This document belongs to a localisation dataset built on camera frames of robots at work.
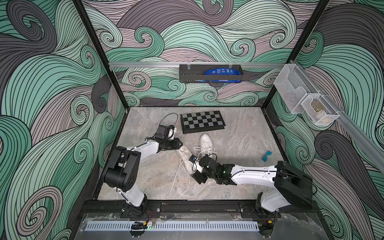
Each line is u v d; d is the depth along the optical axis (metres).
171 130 0.90
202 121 1.07
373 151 0.50
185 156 0.87
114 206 0.75
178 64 0.94
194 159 0.72
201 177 0.73
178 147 0.85
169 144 0.80
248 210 0.73
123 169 0.46
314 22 0.76
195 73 0.95
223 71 0.92
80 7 0.71
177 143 0.82
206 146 0.92
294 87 0.78
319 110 0.65
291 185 0.43
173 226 0.76
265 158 0.92
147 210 0.73
